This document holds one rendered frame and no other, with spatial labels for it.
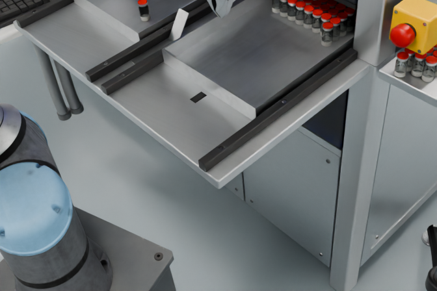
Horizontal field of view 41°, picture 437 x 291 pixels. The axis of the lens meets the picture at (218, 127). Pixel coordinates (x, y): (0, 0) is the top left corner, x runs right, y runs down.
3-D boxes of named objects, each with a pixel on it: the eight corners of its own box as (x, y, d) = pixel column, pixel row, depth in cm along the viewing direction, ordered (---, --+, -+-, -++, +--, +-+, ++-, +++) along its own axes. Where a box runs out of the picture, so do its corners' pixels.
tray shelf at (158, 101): (172, -52, 155) (171, -59, 154) (393, 53, 116) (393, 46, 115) (14, 28, 134) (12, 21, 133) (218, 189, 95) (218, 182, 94)
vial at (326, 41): (326, 39, 118) (327, 20, 115) (334, 43, 117) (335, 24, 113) (318, 44, 117) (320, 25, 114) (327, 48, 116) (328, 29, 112)
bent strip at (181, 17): (183, 30, 124) (179, 7, 120) (192, 36, 123) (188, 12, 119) (131, 62, 118) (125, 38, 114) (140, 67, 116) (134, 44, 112)
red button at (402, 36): (398, 34, 102) (402, 15, 99) (419, 43, 100) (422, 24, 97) (385, 44, 100) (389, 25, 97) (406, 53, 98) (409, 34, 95)
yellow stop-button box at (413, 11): (411, 22, 107) (417, -12, 102) (445, 37, 103) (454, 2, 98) (386, 41, 103) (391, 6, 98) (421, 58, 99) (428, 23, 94)
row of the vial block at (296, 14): (276, 6, 128) (276, -12, 124) (341, 38, 118) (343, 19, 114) (270, 11, 127) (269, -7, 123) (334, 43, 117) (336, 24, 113)
